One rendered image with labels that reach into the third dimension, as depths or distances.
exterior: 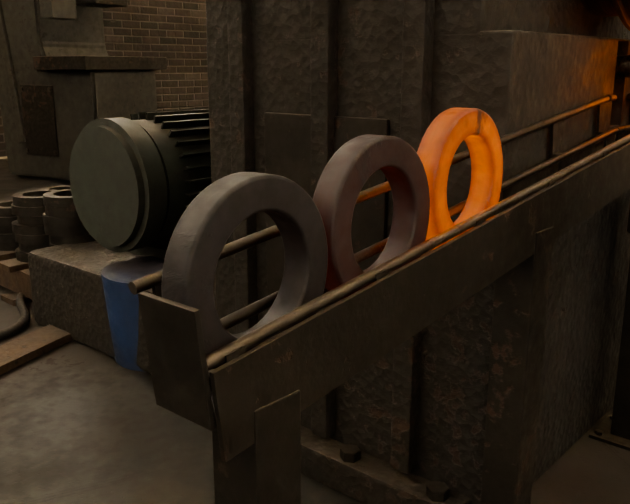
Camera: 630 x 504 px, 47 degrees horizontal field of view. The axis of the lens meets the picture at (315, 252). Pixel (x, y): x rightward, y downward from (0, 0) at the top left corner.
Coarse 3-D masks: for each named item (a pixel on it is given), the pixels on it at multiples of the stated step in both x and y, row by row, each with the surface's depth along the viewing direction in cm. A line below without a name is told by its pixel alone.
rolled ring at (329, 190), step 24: (360, 144) 73; (384, 144) 74; (408, 144) 78; (336, 168) 71; (360, 168) 72; (384, 168) 79; (408, 168) 79; (336, 192) 70; (408, 192) 81; (336, 216) 70; (408, 216) 82; (336, 240) 71; (408, 240) 82; (336, 264) 71; (360, 288) 75
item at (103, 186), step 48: (96, 144) 200; (144, 144) 193; (192, 144) 206; (96, 192) 205; (144, 192) 193; (192, 192) 204; (96, 240) 209; (144, 240) 200; (48, 288) 225; (96, 288) 206; (96, 336) 211; (144, 336) 194
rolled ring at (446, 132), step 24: (456, 120) 85; (480, 120) 89; (432, 144) 84; (456, 144) 85; (480, 144) 92; (432, 168) 83; (480, 168) 95; (432, 192) 83; (480, 192) 95; (432, 216) 84
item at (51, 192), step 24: (24, 192) 262; (48, 192) 243; (0, 216) 269; (24, 216) 252; (48, 216) 237; (72, 216) 235; (0, 240) 270; (24, 240) 254; (48, 240) 255; (72, 240) 238; (0, 264) 255; (24, 264) 254; (24, 288) 257
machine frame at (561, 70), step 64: (256, 0) 140; (320, 0) 127; (384, 0) 121; (448, 0) 114; (512, 0) 117; (576, 0) 136; (256, 64) 144; (320, 64) 129; (384, 64) 124; (448, 64) 116; (512, 64) 109; (576, 64) 127; (256, 128) 147; (320, 128) 132; (384, 128) 125; (512, 128) 113; (576, 128) 132; (448, 192) 120; (512, 192) 116; (256, 256) 154; (576, 256) 143; (256, 320) 157; (448, 320) 125; (576, 320) 149; (384, 384) 137; (448, 384) 128; (576, 384) 155; (320, 448) 146; (384, 448) 140; (448, 448) 130
